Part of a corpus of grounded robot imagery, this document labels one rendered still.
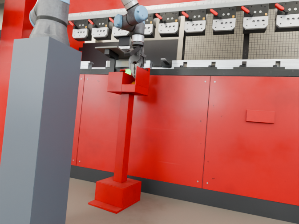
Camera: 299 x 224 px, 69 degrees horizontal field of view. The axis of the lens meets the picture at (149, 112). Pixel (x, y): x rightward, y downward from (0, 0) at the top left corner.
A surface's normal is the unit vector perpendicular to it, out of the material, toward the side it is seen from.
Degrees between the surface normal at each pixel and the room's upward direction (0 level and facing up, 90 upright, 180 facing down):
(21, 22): 90
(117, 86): 90
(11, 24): 90
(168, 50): 90
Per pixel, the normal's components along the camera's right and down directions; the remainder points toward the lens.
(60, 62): 0.93, 0.07
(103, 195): -0.46, -0.07
